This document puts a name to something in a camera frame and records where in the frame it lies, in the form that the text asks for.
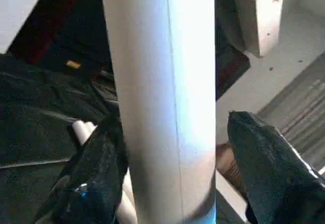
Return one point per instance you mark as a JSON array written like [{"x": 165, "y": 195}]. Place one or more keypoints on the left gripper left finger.
[{"x": 91, "y": 183}]

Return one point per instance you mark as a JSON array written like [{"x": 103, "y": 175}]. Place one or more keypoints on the dark cabinet with yellow label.
[{"x": 73, "y": 64}]

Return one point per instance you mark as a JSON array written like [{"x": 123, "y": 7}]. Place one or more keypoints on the grey striped floor mat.
[{"x": 299, "y": 112}]

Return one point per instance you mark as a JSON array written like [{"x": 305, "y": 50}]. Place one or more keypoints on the black work mat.
[{"x": 30, "y": 122}]

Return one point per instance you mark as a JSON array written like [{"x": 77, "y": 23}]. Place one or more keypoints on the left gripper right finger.
[{"x": 279, "y": 183}]

